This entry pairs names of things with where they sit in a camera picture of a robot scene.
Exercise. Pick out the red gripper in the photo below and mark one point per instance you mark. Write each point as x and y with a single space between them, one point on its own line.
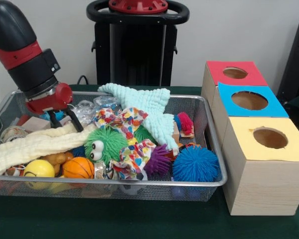
52 98

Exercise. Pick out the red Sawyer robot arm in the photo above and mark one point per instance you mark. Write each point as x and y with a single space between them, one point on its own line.
20 45

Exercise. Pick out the crushed clear water bottle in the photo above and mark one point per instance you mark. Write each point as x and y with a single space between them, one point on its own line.
87 110

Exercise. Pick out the pale yellow cloth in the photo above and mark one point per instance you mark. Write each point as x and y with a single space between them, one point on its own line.
40 144

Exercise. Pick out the shallow clear mesh bin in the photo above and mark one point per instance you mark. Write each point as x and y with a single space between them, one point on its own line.
212 129

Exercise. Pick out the mint green cloth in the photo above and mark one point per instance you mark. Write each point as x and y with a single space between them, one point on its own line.
149 107

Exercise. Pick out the purple spiky ball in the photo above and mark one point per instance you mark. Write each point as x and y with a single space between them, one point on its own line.
157 159

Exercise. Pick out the orange toy basketball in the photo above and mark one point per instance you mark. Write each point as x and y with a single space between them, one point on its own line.
78 169

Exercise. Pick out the red spiky toy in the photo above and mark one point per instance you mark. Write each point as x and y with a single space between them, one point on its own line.
186 123

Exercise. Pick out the wooden box with three holes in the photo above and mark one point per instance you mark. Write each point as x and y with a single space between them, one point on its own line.
264 184

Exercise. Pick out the small dark green spiky ball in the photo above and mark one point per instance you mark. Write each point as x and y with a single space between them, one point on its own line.
143 134

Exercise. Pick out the small orange toy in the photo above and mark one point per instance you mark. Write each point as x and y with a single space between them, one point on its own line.
188 146

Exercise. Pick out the colourful patterned cloth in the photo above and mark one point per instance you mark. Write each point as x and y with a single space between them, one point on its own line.
124 122

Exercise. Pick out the blue spiky ball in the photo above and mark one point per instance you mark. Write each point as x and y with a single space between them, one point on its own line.
195 163

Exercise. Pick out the yellow smiley ball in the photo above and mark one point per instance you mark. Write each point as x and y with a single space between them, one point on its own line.
39 169

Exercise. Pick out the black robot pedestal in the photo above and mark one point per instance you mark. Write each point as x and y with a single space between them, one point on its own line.
134 50

